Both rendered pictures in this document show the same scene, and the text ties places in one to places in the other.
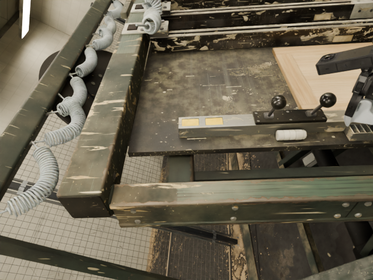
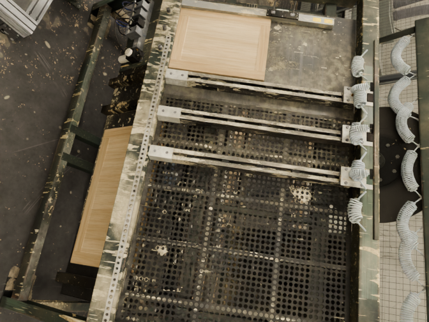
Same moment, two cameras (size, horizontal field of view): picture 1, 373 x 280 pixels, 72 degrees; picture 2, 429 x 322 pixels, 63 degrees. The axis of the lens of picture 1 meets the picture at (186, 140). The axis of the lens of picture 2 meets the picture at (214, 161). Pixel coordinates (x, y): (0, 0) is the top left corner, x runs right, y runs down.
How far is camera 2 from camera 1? 2.53 m
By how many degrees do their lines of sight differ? 62
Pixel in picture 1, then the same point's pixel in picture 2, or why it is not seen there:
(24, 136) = (421, 73)
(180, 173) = (330, 13)
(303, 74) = (256, 49)
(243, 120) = (303, 16)
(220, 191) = not seen: outside the picture
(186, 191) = not seen: outside the picture
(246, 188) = not seen: outside the picture
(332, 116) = (262, 11)
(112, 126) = (365, 9)
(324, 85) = (250, 38)
